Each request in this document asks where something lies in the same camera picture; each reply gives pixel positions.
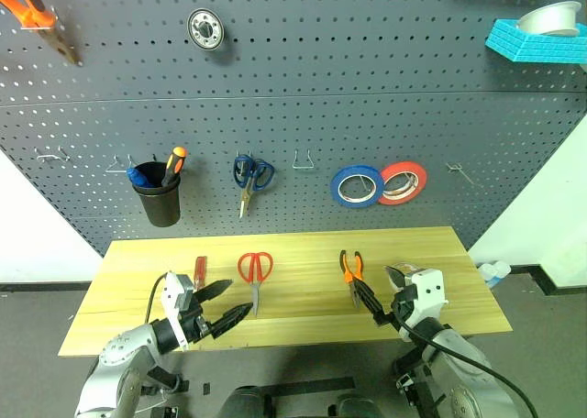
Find clear plastic bottle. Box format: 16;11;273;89
476;260;512;290

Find black plastic cup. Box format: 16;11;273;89
131;160;183;229

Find silver double pegboard hook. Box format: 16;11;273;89
35;146;72;164

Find dark rounded shape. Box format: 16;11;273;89
215;386;272;418
336;391;392;418

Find blue-handled scissors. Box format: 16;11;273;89
232;154;276;220

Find red-handled scissors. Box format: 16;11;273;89
237;251;275;318

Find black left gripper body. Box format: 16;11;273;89
180;292;217;347

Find large orange-handled pliers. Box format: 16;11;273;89
0;0;84;67

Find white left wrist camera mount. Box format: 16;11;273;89
160;270;197;351

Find blue tape roll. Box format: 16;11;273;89
329;164;385;209

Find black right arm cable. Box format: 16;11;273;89
402;320;538;418

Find grey metal pegboard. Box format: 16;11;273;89
0;0;587;259

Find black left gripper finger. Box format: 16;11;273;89
209;302;254;339
194;279;234;307

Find silver wire loop hook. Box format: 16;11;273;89
292;148;316;171

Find red tape roll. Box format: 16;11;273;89
376;160;429;207

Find orange and black screwdriver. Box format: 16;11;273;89
160;146;189;188

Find white wire pliers hook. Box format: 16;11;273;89
19;5;59;31

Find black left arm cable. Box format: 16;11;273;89
145;272;169;325

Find silver wire pegboard hook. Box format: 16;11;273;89
105;154;135;174

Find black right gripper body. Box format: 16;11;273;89
386;285;420;331

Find small orange and black pliers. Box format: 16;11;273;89
338;249;365;310

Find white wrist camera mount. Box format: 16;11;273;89
397;267;449;341
160;270;197;351

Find round silver metal disc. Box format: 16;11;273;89
186;7;226;50

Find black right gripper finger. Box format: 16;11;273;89
383;266;408;293
353;280;392;326

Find red-handled screwdriver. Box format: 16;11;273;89
193;256;209;292

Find silver long peg hook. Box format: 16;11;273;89
447;161;483;188

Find cyan plastic tray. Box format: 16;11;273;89
484;17;587;66

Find blue-handled screwdriver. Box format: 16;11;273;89
126;166;155;189

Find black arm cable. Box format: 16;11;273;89
402;320;538;418
145;272;169;325

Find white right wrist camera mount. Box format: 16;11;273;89
397;267;449;341

